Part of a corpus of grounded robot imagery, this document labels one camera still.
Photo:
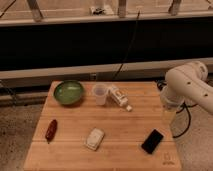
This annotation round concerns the green ceramic bowl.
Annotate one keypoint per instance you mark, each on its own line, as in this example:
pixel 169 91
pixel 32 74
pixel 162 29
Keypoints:
pixel 68 92

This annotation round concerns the black smartphone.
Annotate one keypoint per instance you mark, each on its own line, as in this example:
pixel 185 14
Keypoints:
pixel 152 141

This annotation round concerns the red brown chili pepper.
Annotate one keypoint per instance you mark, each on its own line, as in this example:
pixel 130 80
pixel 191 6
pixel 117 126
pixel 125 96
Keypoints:
pixel 50 133

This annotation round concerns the white plastic bottle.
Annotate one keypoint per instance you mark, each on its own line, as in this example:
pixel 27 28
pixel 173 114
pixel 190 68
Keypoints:
pixel 119 97

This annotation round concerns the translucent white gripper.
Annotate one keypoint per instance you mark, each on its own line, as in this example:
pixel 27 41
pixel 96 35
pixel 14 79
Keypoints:
pixel 171 102

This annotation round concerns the wooden cutting board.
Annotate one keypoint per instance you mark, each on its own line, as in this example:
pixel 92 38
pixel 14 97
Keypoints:
pixel 120 149

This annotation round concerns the translucent white cup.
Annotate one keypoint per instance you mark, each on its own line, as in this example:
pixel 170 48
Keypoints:
pixel 100 92

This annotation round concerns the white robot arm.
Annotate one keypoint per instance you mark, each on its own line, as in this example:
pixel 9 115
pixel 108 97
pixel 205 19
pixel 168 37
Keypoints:
pixel 183 82

